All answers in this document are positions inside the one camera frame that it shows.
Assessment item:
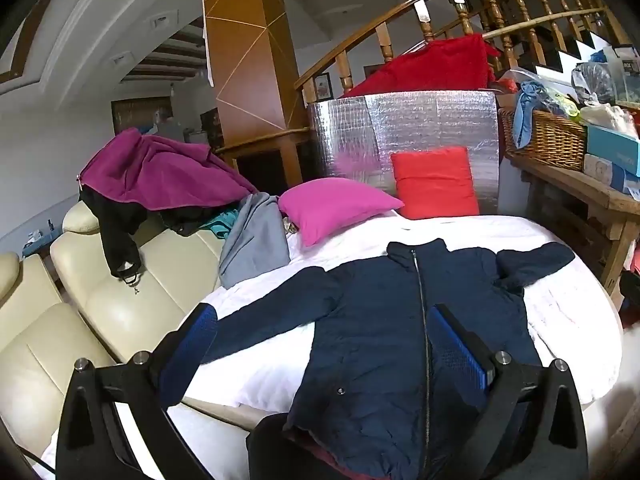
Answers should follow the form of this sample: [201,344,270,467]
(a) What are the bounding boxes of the magenta fleece jacket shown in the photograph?
[77,127,258,211]

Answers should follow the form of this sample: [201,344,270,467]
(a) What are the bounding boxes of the plastic bag with dark contents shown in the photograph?
[571,61,617,106]

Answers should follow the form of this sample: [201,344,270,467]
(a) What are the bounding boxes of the yellow green item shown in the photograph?
[545,87,581,118]

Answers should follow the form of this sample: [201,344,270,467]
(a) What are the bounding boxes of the clear plastic storage box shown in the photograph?
[602,45,640,106]

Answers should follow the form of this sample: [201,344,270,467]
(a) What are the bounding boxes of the navy zip jacket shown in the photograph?
[200,238,577,480]

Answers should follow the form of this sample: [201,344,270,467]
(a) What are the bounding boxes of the dark wooden cabinet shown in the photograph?
[111,96,173,136]

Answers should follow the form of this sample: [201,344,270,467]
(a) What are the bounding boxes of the grey garment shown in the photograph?
[218,192,292,290]

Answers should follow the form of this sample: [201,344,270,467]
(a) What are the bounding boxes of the red blanket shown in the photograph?
[340,34,503,98]

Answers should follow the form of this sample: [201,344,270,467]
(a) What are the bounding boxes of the wooden pillar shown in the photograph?
[202,0,313,196]

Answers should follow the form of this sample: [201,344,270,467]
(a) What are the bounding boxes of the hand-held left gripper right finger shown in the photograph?
[427,302,591,480]

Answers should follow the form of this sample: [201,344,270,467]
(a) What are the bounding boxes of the beige bagged item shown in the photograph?
[580,102,638,138]

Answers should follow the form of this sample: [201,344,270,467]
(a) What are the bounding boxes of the red pillow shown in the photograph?
[390,146,481,220]

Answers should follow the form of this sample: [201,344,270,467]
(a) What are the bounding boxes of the cream leather sofa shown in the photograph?
[0,200,251,461]

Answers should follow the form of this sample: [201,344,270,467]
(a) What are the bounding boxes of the blue cardboard box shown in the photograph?
[586,125,640,177]

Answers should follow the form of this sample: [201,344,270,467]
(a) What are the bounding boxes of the white pink blanket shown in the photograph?
[32,210,623,480]

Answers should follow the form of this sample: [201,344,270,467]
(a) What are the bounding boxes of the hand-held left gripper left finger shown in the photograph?
[55,305,219,480]

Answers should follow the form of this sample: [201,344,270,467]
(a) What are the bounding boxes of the wooden stair railing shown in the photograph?
[294,0,633,106]

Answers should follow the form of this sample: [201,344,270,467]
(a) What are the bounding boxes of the silver foil insulation board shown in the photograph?
[306,89,501,216]

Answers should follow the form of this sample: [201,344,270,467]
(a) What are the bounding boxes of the light blue cloth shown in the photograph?
[512,80,551,150]

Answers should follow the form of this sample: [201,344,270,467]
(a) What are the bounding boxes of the white patterned box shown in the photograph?
[582,153,626,193]

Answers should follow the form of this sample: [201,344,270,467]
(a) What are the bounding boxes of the rustic wooden table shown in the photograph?
[505,152,640,311]

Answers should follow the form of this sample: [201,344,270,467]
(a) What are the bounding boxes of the person's dark pants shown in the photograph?
[245,412,311,480]

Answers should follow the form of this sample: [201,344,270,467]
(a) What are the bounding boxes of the black cable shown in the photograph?
[10,440,56,476]

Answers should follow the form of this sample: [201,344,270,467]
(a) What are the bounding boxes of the wicker basket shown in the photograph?
[500,107,588,172]

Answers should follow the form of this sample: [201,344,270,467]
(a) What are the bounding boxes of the white paper strip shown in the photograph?
[202,0,216,88]

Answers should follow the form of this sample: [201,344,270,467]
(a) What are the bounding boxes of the teal garment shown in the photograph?
[207,210,241,238]

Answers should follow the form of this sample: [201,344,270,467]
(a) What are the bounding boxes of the pink pillow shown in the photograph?
[277,177,405,247]

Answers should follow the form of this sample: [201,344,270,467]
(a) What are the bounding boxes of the black garment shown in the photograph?
[80,185,241,281]

